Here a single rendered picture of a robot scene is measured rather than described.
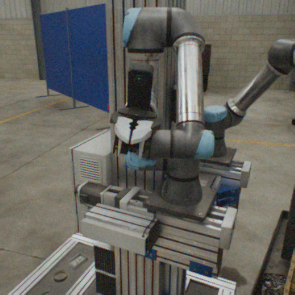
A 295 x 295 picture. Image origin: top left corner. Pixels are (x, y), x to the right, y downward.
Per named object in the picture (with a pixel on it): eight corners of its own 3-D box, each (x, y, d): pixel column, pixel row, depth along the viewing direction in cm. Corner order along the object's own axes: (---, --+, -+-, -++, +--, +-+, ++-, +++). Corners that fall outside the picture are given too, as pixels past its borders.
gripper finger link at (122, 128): (126, 169, 47) (132, 149, 56) (130, 134, 45) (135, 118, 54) (106, 166, 47) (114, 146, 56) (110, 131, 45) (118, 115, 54)
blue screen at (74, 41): (35, 97, 902) (24, 12, 824) (60, 94, 945) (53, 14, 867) (97, 130, 583) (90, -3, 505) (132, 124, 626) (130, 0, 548)
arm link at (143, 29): (166, 177, 104) (172, 4, 85) (123, 176, 104) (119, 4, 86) (166, 163, 115) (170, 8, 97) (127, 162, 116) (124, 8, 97)
